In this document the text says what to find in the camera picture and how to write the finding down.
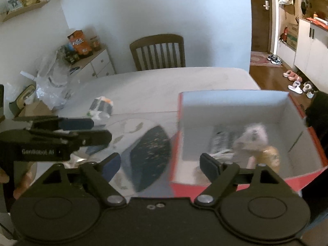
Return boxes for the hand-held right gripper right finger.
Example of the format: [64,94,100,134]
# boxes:
[194,153,293,208]

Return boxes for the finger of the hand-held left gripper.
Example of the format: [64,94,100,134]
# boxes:
[14,116,94,131]
[29,130,112,146]

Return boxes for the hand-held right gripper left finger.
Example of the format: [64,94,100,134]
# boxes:
[42,152,126,208]

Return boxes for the clear wrapper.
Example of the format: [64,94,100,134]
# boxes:
[64,152,93,164]

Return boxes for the tan pig plush toy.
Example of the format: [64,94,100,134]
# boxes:
[247,145,281,172]

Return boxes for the red cardboard box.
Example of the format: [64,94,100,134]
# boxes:
[169,91,328,198]

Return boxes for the white marble desktop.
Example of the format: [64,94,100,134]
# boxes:
[15,67,262,198]

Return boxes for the person's left hand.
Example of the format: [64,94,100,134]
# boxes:
[14,162,38,199]

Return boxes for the white crumpled plastic bag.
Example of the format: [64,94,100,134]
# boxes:
[87,96,114,121]

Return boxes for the dark blue speckled pouch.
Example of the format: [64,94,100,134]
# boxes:
[120,125,172,192]

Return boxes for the brown cardboard box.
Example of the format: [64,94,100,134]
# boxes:
[11,100,54,120]

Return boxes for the clear plastic bag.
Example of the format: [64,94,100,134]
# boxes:
[36,49,75,108]

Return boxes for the small white cabinet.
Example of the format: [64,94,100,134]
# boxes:
[69,49,116,79]

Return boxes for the orange snack bag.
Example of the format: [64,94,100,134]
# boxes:
[67,29,93,57]

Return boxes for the brown jar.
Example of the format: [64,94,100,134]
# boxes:
[90,36,101,52]

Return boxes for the brown wooden chair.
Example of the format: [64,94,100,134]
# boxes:
[129,34,186,72]

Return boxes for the white slippers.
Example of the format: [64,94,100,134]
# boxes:
[288,81,301,94]

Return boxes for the patterned door rug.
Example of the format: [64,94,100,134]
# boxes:
[250,51,284,68]

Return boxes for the pink slippers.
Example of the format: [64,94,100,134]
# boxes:
[283,70,303,82]

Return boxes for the grey slippers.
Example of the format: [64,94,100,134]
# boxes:
[302,81,315,99]

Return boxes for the dark brown door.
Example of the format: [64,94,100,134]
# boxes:
[250,0,277,53]

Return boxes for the white lower cabinet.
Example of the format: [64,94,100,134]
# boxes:
[293,18,328,93]

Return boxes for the printed cardboard carton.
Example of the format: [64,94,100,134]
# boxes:
[286,23,299,50]

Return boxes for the red flat package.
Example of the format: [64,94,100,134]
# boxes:
[306,17,328,26]

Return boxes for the wooden wall shelf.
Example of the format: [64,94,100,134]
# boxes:
[0,0,50,22]

